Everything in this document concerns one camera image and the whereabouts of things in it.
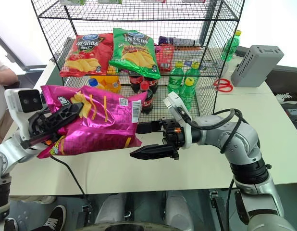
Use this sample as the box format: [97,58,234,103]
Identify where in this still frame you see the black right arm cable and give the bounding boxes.
[178,108,244,155]

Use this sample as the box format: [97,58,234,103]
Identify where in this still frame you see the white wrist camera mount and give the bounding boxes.
[163,91,193,150]
[4,88,44,141]

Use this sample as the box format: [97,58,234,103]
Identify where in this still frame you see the orange soda bottle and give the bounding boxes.
[87,75,122,94]

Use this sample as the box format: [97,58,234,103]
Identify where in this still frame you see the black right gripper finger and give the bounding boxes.
[136,121,163,135]
[129,143,175,160]

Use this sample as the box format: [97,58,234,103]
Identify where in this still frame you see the cola bottle red cap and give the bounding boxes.
[128,69,159,94]
[137,81,154,114]

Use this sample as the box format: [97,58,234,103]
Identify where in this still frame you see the black sneaker white sole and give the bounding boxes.
[41,205,68,231]

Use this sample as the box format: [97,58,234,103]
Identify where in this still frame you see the black cable on table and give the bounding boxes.
[50,155,88,197]

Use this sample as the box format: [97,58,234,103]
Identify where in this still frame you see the blue snack packet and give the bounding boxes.
[184,60,210,71]

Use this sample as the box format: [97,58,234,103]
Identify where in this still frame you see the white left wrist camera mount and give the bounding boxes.
[4,88,44,141]

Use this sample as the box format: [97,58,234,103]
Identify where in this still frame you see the magenta potato chip bag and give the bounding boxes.
[37,84,149,160]

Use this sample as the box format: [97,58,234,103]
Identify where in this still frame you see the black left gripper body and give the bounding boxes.
[20,107,60,149]

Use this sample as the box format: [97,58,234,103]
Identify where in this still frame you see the small red snack packet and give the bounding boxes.
[155,44,176,72]

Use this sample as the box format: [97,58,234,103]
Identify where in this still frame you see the red handled scissors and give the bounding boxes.
[198,78,234,93]

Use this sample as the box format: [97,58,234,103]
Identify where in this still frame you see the silver robot leg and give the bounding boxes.
[164,191,195,231]
[94,192,128,225]

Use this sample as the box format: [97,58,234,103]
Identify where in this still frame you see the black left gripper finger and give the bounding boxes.
[49,103,85,126]
[50,127,67,143]

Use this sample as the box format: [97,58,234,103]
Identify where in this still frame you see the grey perforated plastic box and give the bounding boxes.
[230,44,285,88]

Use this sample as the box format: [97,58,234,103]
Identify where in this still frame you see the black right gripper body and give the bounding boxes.
[160,118,186,160]

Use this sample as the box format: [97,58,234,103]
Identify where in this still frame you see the red potato chip bag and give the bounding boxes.
[60,33,114,78]

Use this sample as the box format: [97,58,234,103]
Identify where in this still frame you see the green soda bottle yellow cap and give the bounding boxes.
[184,62,200,83]
[179,77,195,112]
[167,61,185,95]
[220,30,243,62]

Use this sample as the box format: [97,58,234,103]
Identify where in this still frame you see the person in light clothes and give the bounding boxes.
[0,54,20,141]

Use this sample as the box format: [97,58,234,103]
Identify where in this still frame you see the black wire mesh rack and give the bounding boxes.
[30,0,246,116]

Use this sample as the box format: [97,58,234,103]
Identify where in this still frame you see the purple snack packet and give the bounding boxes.
[158,36,196,47]

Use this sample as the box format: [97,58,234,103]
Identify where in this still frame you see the green potato chip bag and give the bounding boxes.
[109,27,162,80]

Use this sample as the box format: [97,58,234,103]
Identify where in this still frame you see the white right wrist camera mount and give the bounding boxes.
[163,91,193,150]

